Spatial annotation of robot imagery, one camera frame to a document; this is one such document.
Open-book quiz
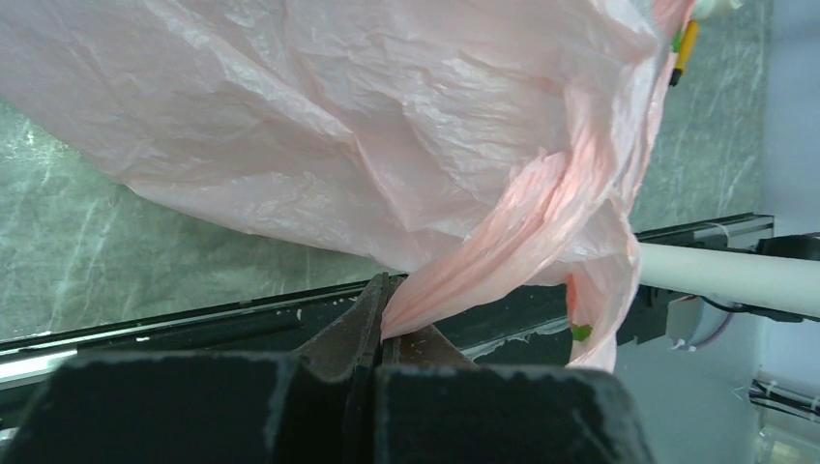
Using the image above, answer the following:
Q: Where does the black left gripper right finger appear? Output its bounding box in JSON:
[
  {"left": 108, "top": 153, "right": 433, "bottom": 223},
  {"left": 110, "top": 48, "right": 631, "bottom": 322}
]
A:
[{"left": 374, "top": 286, "right": 654, "bottom": 463}]

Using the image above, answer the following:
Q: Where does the small orange screwdriver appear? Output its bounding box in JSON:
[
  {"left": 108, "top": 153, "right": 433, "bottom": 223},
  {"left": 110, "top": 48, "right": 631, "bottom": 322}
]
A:
[{"left": 669, "top": 20, "right": 699, "bottom": 87}]

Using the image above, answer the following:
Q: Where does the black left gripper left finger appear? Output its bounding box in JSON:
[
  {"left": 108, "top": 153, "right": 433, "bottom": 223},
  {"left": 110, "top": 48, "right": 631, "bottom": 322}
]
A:
[{"left": 1, "top": 274, "right": 389, "bottom": 463}]

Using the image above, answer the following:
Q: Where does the white pvc pipe frame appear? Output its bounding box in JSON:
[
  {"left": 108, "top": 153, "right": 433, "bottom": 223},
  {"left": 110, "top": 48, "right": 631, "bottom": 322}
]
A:
[{"left": 640, "top": 244, "right": 819, "bottom": 317}]

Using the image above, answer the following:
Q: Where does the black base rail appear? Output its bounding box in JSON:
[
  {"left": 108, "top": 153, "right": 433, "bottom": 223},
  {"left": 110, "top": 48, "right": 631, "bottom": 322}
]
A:
[{"left": 0, "top": 213, "right": 776, "bottom": 437}]

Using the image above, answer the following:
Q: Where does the pink plastic bag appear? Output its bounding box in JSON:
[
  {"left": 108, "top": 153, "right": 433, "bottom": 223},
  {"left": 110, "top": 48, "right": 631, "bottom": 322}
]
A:
[{"left": 1, "top": 1, "right": 693, "bottom": 371}]

